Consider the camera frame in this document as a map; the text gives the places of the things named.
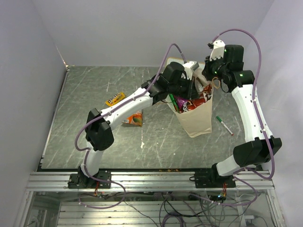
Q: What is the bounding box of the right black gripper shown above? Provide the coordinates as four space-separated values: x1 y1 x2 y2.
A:
202 54 229 81

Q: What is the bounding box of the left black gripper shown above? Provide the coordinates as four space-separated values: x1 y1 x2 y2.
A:
169 76 201 102

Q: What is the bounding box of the purple grape candy bag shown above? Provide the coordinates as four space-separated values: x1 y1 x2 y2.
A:
175 96 189 113

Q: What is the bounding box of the red snack bag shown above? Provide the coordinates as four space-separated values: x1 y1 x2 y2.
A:
181 85 213 113

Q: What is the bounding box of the beige paper bag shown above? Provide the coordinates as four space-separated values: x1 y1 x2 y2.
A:
162 68 218 138

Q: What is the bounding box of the large green Chiaba chips bag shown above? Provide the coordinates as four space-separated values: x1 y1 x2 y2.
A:
169 94 179 113

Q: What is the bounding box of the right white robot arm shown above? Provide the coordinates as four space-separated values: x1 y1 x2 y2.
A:
202 40 282 187

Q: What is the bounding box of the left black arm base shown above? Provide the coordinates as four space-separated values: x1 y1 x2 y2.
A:
68 167 111 189

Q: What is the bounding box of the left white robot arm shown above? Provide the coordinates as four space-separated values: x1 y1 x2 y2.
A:
80 61 199 188

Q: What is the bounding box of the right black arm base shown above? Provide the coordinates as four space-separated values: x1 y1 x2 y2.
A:
189 168 236 188

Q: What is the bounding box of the orange mango snack bag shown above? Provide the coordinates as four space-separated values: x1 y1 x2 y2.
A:
122 111 143 127

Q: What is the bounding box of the yellow M&M candy packet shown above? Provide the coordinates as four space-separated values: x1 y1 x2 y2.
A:
105 92 126 107

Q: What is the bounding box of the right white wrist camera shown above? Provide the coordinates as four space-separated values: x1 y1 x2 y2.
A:
208 39 225 61

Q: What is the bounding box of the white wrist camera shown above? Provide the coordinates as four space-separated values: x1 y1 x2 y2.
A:
208 39 225 61
181 61 199 80

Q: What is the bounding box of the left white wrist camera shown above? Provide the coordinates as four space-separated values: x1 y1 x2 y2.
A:
181 61 199 80

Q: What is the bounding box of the whiteboard with wooden frame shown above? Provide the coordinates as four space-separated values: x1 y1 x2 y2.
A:
166 57 205 69

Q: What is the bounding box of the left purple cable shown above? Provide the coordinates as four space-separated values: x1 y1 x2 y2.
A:
74 43 190 209

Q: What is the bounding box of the aluminium rail frame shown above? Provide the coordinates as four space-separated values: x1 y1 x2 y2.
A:
16 66 286 227

